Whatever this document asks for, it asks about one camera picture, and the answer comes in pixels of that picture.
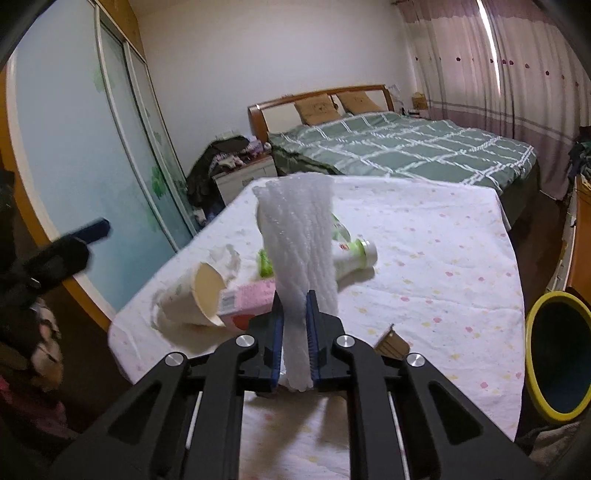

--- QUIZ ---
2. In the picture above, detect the patterned cloth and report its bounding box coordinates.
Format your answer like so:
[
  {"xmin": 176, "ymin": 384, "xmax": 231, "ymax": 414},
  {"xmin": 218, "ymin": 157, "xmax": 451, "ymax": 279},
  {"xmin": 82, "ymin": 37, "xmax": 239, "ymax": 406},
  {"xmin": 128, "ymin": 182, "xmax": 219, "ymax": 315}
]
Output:
[{"xmin": 0, "ymin": 295, "xmax": 65, "ymax": 393}]

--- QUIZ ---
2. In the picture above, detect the pile of dark clothes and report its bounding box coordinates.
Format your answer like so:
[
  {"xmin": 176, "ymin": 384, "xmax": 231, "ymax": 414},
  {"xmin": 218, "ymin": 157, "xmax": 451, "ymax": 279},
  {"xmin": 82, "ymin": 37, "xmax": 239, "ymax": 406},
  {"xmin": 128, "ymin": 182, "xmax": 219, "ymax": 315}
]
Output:
[{"xmin": 186, "ymin": 136, "xmax": 259, "ymax": 219}]

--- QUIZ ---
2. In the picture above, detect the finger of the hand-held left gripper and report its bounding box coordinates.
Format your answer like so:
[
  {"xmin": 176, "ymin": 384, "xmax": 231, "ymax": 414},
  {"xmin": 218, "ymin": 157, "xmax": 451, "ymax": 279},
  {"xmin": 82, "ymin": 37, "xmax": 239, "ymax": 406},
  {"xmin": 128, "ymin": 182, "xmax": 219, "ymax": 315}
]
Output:
[{"xmin": 74, "ymin": 219, "xmax": 110, "ymax": 244}]

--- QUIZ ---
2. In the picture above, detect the green plaid duvet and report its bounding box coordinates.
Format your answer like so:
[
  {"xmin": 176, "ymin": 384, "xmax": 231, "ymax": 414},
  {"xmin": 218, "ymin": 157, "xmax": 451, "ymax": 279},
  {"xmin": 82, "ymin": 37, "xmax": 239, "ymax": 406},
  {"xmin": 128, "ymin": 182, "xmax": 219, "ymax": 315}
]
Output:
[{"xmin": 268, "ymin": 111, "xmax": 536, "ymax": 188}]

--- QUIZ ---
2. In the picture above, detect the wardrobe with sliding glass doors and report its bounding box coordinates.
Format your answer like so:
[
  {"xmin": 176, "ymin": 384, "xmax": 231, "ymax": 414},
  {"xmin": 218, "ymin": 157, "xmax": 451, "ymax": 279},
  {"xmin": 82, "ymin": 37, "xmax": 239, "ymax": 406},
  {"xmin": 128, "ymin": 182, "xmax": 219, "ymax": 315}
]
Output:
[{"xmin": 0, "ymin": 0, "xmax": 199, "ymax": 333}]

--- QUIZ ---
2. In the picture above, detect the crumpled white plastic wrap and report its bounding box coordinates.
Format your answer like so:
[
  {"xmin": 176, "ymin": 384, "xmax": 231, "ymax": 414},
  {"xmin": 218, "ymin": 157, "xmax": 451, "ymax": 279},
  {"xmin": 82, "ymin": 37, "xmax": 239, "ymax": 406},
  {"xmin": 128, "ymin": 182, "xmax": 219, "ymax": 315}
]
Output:
[{"xmin": 208, "ymin": 244, "xmax": 242, "ymax": 283}]

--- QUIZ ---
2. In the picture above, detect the white bottle with green label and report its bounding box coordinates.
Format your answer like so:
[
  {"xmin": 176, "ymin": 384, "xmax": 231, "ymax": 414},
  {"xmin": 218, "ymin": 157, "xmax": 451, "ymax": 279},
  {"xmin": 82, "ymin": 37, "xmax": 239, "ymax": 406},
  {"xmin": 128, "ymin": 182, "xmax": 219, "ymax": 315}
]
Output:
[{"xmin": 330, "ymin": 211, "xmax": 378, "ymax": 280}]

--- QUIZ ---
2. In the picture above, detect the cream paper cup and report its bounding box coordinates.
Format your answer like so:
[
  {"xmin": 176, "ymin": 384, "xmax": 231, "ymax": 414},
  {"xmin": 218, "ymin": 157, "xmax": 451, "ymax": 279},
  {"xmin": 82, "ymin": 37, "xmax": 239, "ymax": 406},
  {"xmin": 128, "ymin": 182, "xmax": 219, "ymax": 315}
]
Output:
[{"xmin": 154, "ymin": 261, "xmax": 232, "ymax": 328}]

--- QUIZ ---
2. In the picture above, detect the cream knit cloth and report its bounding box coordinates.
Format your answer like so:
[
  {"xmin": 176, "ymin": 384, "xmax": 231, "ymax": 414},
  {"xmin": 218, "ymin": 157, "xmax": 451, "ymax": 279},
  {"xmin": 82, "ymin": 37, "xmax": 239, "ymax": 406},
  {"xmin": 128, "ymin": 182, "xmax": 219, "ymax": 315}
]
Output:
[{"xmin": 529, "ymin": 422, "xmax": 583, "ymax": 462}]

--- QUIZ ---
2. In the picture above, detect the wooden bed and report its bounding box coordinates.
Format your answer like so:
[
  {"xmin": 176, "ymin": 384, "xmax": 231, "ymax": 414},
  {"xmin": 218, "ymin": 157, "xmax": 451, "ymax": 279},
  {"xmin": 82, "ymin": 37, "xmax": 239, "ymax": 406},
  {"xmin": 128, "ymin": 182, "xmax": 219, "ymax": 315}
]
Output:
[{"xmin": 248, "ymin": 84, "xmax": 541, "ymax": 232}]

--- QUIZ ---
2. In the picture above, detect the dark bin with yellow rim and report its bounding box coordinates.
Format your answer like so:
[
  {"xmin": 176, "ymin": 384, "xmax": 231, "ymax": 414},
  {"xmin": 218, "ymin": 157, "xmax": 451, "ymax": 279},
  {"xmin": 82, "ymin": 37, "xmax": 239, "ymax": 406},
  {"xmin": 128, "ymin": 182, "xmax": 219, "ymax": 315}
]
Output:
[{"xmin": 525, "ymin": 291, "xmax": 591, "ymax": 424}]

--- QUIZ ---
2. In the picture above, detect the pink striped curtain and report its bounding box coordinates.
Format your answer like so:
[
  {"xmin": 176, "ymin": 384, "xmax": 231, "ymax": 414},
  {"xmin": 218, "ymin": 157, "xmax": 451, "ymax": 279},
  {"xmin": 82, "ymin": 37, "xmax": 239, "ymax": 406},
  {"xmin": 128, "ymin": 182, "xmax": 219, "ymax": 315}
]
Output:
[{"xmin": 394, "ymin": 0, "xmax": 591, "ymax": 201}]

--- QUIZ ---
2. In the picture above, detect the green snack packet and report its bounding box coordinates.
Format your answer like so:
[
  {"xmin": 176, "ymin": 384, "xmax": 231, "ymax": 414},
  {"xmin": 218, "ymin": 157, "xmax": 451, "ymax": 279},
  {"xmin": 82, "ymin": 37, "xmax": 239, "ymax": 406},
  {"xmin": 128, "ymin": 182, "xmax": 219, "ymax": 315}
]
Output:
[{"xmin": 256, "ymin": 249, "xmax": 278, "ymax": 280}]

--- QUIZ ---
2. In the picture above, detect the white nightstand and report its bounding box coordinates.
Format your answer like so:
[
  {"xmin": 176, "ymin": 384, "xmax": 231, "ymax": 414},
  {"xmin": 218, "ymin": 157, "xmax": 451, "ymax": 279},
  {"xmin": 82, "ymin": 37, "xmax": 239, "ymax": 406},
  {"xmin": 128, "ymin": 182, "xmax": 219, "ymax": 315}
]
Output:
[{"xmin": 213, "ymin": 154, "xmax": 278, "ymax": 208}]

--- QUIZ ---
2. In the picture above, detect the white foam net sleeve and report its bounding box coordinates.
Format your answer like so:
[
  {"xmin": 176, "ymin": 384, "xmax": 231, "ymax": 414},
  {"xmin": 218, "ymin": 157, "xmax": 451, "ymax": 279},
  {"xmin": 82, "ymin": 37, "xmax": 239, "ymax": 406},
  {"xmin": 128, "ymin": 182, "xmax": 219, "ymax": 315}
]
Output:
[{"xmin": 253, "ymin": 173, "xmax": 340, "ymax": 393}]

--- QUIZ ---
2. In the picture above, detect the wooden desk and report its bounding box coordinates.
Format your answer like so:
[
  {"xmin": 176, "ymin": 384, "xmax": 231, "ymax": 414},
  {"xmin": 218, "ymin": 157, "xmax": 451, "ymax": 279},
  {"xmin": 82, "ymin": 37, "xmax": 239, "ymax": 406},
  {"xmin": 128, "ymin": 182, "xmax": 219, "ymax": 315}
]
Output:
[{"xmin": 547, "ymin": 175, "xmax": 591, "ymax": 305}]

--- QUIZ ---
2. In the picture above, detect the brown pillow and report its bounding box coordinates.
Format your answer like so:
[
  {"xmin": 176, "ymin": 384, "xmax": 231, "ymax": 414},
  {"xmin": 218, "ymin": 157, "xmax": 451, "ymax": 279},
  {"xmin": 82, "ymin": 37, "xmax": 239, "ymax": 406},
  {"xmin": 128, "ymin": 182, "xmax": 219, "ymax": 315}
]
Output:
[
  {"xmin": 294, "ymin": 98, "xmax": 334, "ymax": 124},
  {"xmin": 336, "ymin": 91, "xmax": 384, "ymax": 114}
]

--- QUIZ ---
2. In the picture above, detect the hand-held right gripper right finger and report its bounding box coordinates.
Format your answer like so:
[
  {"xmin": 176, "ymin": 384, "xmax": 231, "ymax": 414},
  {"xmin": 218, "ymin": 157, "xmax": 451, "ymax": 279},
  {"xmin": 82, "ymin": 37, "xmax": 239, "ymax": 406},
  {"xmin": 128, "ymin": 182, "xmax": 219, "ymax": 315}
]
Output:
[{"xmin": 305, "ymin": 289, "xmax": 541, "ymax": 480}]

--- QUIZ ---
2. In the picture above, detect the heap of clothes on desk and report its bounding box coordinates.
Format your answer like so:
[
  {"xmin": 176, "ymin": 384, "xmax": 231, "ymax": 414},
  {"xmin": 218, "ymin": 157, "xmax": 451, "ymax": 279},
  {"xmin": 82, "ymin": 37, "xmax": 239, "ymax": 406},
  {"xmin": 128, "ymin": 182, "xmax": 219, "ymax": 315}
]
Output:
[{"xmin": 568, "ymin": 138, "xmax": 591, "ymax": 185}]

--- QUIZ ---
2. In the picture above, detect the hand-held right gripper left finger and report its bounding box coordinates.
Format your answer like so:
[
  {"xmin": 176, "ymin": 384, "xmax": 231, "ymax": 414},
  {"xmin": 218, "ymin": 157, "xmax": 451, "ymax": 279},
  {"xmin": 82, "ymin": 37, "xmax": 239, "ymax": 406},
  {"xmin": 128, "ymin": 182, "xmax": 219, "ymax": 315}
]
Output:
[{"xmin": 48, "ymin": 290, "xmax": 285, "ymax": 480}]

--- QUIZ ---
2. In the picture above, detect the pink drink carton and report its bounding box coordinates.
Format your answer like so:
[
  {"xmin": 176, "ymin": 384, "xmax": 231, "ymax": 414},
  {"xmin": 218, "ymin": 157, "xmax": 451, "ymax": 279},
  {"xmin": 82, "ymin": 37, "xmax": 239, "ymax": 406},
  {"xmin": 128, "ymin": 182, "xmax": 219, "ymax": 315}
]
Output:
[{"xmin": 217, "ymin": 281, "xmax": 278, "ymax": 331}]

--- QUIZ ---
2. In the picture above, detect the brown cardboard piece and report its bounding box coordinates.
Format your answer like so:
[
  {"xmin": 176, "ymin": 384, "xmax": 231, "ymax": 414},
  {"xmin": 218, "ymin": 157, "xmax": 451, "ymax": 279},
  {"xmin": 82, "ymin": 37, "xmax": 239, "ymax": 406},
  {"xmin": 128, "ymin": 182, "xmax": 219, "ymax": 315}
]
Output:
[{"xmin": 375, "ymin": 324, "xmax": 410, "ymax": 359}]

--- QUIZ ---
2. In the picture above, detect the white floral tablecloth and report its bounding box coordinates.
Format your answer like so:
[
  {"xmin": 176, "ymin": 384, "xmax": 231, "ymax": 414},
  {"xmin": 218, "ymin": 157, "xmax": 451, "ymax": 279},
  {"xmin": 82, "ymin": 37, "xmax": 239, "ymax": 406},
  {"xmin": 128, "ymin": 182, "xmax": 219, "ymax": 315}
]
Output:
[{"xmin": 108, "ymin": 174, "xmax": 527, "ymax": 480}]

